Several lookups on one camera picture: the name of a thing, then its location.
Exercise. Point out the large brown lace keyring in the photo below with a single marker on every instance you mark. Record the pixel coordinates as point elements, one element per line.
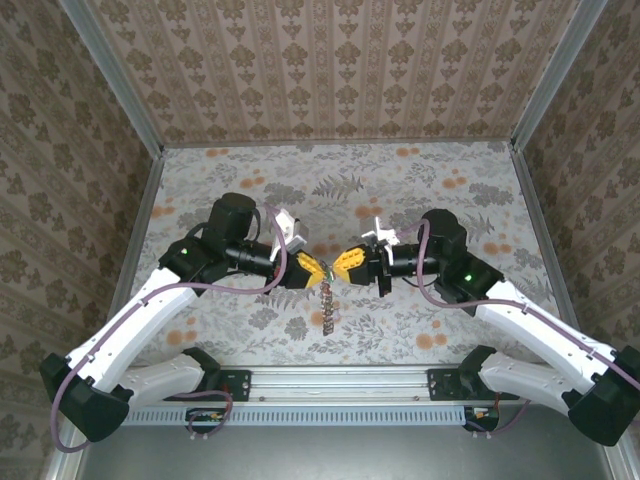
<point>327,305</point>

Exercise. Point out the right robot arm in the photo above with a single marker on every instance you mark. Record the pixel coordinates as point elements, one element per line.
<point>540,325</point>

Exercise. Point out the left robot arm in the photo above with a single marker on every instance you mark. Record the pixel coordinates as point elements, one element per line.
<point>130,330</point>

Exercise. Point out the floral table cover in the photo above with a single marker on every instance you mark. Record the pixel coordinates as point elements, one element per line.
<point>350,165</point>

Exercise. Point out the black connector board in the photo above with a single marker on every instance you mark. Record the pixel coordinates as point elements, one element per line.
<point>205,417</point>
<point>482,417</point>

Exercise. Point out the grey metal panel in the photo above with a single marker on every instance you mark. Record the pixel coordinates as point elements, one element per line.
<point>325,455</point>

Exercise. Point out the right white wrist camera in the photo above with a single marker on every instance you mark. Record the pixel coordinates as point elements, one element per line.
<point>382,232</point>

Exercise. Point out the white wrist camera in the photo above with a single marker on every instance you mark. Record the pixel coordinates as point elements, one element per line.
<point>290,227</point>
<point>382,232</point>

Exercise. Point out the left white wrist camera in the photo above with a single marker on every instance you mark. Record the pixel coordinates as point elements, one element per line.
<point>290,227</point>

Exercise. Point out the aluminium table side rail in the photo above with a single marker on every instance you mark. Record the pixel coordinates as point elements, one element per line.
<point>143,215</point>
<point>537,215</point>

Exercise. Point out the aluminium mounting rail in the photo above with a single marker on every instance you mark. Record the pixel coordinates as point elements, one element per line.
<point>340,380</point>

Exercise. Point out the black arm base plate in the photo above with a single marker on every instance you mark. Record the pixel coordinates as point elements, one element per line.
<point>440,385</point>
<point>240,385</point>

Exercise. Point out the aluminium frame post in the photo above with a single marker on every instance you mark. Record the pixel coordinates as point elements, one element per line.
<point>115,80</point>
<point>560,75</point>

